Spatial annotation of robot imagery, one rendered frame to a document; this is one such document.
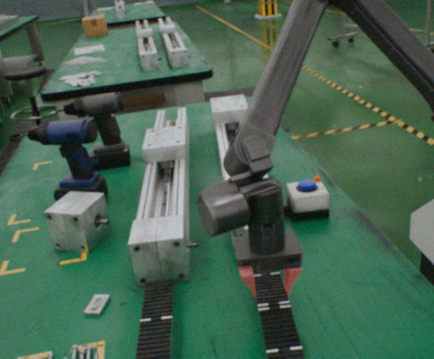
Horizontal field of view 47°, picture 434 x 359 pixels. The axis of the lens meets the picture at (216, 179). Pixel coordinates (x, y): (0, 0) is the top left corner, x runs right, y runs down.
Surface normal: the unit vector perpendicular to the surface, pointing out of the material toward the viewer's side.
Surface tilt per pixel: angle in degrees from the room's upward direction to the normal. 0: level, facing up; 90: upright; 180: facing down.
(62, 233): 90
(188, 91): 90
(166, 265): 90
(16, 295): 0
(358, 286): 0
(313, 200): 90
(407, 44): 50
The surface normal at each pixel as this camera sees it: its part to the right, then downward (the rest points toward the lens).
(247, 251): -0.11, -0.91
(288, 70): 0.30, -0.32
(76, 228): -0.32, 0.42
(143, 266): 0.05, 0.40
